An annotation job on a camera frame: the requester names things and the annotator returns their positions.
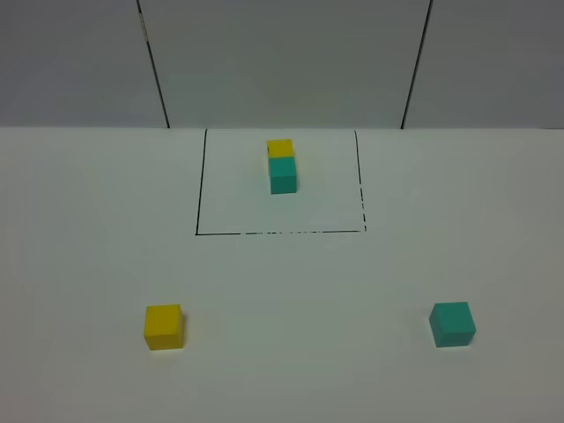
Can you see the green template block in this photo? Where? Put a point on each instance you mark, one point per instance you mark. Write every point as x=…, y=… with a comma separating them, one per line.
x=283, y=175

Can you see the yellow template block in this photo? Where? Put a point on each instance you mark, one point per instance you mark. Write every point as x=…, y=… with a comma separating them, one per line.
x=280, y=148

